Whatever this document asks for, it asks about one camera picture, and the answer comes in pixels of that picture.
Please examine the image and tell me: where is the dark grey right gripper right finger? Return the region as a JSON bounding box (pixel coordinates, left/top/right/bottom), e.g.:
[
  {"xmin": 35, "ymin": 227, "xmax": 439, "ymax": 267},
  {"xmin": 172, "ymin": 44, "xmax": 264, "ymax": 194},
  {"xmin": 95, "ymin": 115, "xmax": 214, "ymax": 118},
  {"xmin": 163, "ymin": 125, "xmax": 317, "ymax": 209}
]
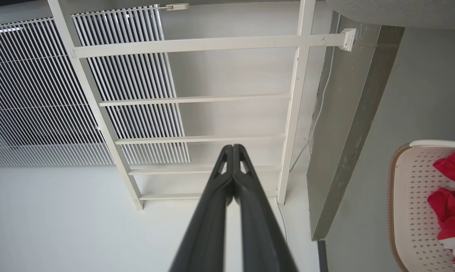
[{"xmin": 234, "ymin": 144, "xmax": 298, "ymax": 272}]

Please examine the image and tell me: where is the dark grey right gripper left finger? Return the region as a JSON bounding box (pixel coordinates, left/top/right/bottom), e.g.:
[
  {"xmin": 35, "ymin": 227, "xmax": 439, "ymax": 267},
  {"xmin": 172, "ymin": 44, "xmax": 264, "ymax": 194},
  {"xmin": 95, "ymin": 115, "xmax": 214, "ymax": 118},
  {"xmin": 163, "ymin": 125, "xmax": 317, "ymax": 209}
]
[{"xmin": 170, "ymin": 145, "xmax": 235, "ymax": 272}]

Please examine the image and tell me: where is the beige perforated plastic laundry basket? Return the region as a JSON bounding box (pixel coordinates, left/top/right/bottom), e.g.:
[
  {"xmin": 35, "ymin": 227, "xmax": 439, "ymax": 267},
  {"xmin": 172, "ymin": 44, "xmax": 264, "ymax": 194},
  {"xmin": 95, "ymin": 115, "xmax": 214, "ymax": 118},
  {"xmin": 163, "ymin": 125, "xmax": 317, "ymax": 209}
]
[{"xmin": 387, "ymin": 140, "xmax": 455, "ymax": 272}]

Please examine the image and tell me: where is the black baseboard strip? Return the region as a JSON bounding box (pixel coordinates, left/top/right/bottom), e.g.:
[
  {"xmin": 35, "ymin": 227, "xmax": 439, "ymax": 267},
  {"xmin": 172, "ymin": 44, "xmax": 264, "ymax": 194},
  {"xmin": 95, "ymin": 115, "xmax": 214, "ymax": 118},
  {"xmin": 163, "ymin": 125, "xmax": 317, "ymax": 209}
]
[{"xmin": 317, "ymin": 240, "xmax": 329, "ymax": 272}]

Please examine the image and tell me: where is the grey concrete pillar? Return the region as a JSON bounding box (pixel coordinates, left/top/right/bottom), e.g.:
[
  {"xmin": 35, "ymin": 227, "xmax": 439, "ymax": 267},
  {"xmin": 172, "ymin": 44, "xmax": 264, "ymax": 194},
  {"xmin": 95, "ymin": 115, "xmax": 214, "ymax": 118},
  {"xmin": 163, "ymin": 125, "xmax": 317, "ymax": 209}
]
[{"xmin": 307, "ymin": 11, "xmax": 405, "ymax": 241}]

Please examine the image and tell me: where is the narrow white window blind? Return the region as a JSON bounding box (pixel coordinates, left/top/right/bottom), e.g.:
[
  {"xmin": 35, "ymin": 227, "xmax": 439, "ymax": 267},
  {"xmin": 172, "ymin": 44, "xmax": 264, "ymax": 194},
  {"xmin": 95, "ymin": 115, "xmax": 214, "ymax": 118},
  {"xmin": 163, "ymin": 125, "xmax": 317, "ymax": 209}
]
[{"xmin": 71, "ymin": 5, "xmax": 192, "ymax": 165}]

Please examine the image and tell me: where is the wide white window blind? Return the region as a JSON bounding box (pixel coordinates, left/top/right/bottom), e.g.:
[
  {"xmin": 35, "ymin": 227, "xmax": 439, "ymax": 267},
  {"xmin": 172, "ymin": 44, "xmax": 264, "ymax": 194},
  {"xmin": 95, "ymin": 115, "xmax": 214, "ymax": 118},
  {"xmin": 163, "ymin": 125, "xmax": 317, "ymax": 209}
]
[{"xmin": 0, "ymin": 17, "xmax": 115, "ymax": 167}]

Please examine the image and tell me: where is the thin white wall cable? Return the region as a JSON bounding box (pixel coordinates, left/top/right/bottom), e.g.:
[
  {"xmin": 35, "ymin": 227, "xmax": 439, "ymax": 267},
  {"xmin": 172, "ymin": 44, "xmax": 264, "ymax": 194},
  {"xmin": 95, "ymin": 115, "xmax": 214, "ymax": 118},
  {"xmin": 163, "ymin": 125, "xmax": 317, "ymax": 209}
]
[{"xmin": 288, "ymin": 15, "xmax": 342, "ymax": 173}]

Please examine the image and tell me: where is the white ladder-like metal frame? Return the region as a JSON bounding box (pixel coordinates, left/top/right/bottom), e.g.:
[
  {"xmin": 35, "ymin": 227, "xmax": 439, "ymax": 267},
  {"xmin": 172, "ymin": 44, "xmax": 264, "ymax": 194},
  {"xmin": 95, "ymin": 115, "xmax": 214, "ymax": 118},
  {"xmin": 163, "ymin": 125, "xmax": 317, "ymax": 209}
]
[{"xmin": 47, "ymin": 0, "xmax": 357, "ymax": 210}]

